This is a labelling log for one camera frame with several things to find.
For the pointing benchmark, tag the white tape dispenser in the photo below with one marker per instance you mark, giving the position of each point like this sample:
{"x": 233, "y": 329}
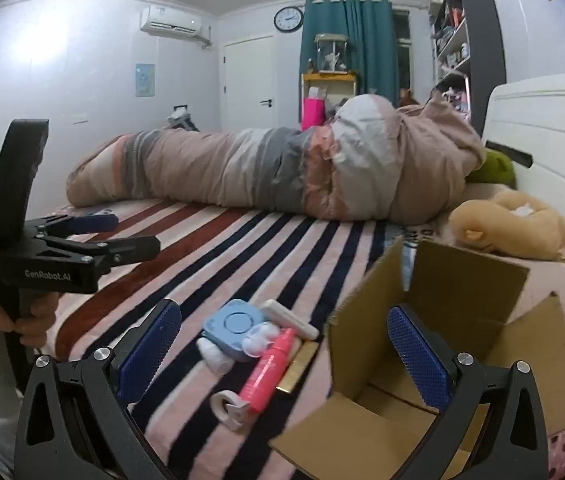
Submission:
{"x": 230, "y": 410}

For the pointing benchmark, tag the white tube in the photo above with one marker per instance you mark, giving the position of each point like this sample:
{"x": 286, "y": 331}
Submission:
{"x": 290, "y": 317}

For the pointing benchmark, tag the white bed headboard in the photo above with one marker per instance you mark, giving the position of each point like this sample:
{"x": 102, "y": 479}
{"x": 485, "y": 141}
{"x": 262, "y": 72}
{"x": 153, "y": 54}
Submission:
{"x": 537, "y": 120}

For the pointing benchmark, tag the white air conditioner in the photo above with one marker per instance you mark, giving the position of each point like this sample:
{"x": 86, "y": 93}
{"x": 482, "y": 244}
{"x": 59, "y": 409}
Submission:
{"x": 172, "y": 22}

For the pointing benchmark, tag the teal curtain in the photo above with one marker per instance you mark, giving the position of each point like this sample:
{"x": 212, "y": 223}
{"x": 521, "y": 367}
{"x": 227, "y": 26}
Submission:
{"x": 352, "y": 45}

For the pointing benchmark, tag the dark bookshelf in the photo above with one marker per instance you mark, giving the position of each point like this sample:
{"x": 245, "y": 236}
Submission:
{"x": 482, "y": 30}

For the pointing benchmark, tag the pink bag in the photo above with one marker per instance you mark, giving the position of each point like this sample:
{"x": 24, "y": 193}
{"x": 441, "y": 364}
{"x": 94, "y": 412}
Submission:
{"x": 312, "y": 114}

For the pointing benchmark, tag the small white bottle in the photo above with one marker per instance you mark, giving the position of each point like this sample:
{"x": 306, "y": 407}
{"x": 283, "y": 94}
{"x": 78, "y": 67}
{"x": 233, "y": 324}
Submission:
{"x": 212, "y": 355}

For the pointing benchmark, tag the round wall clock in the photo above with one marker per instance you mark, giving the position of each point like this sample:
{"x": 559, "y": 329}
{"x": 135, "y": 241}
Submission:
{"x": 288, "y": 18}

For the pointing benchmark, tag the green plush toy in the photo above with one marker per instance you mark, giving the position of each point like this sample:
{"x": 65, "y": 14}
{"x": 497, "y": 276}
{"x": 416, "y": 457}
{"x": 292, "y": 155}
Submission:
{"x": 494, "y": 167}

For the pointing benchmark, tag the yellow table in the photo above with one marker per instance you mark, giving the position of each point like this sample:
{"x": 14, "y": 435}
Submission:
{"x": 330, "y": 78}

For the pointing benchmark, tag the rolled pink grey quilt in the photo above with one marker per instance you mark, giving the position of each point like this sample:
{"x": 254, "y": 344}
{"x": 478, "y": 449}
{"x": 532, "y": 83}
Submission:
{"x": 262, "y": 165}

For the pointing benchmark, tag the brown cardboard box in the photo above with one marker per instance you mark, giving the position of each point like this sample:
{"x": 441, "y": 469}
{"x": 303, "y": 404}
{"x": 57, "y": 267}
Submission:
{"x": 462, "y": 280}

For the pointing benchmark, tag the white earbuds case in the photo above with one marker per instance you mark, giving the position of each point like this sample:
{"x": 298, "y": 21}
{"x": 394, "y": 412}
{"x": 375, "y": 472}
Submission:
{"x": 261, "y": 344}

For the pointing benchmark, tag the light blue wall poster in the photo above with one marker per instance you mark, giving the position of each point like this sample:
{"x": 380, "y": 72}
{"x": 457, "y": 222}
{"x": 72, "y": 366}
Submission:
{"x": 145, "y": 79}

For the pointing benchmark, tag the blue square case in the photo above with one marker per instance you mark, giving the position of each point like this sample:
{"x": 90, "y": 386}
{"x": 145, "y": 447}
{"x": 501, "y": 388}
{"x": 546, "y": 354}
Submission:
{"x": 232, "y": 327}

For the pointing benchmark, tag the tan plush toy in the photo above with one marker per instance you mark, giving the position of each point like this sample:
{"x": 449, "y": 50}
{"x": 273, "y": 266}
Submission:
{"x": 507, "y": 225}

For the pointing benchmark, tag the striped blanket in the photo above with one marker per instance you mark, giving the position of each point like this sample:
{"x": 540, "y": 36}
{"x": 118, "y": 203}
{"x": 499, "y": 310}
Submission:
{"x": 242, "y": 260}

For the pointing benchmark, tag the person's left hand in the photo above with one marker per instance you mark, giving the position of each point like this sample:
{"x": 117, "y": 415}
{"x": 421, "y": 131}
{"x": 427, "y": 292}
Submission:
{"x": 40, "y": 305}

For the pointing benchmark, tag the white door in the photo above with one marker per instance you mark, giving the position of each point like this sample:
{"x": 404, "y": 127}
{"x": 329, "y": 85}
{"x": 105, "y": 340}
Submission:
{"x": 250, "y": 80}

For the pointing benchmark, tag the gold lipstick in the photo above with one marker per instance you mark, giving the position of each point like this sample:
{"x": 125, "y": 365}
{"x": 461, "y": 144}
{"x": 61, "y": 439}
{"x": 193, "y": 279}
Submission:
{"x": 298, "y": 367}

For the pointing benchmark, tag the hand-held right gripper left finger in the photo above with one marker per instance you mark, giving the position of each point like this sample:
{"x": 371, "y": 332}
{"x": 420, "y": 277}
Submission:
{"x": 150, "y": 347}

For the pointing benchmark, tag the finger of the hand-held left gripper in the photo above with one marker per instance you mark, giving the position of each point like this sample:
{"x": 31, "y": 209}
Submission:
{"x": 92, "y": 222}
{"x": 127, "y": 249}

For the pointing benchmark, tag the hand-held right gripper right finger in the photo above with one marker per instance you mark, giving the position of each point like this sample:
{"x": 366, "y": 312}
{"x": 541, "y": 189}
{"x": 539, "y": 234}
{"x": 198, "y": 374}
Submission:
{"x": 417, "y": 355}

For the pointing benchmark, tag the glass display case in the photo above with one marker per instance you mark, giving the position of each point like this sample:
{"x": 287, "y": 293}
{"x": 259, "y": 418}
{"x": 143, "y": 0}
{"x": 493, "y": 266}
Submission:
{"x": 331, "y": 52}

